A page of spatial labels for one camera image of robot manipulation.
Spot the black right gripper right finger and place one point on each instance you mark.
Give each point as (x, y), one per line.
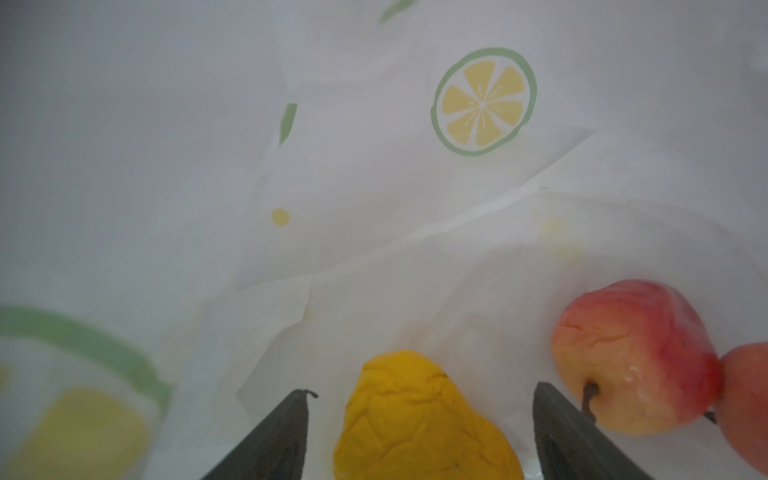
(570, 447)

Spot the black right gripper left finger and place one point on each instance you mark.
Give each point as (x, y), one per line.
(275, 449)

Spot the dark red fake fruit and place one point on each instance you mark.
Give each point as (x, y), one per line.
(647, 351)

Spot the orange yellow fake fruit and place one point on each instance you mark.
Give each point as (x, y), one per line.
(406, 419)

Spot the small red fake cherry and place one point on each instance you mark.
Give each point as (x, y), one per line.
(740, 405)

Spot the white plastic bag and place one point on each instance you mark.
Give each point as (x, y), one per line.
(206, 205)

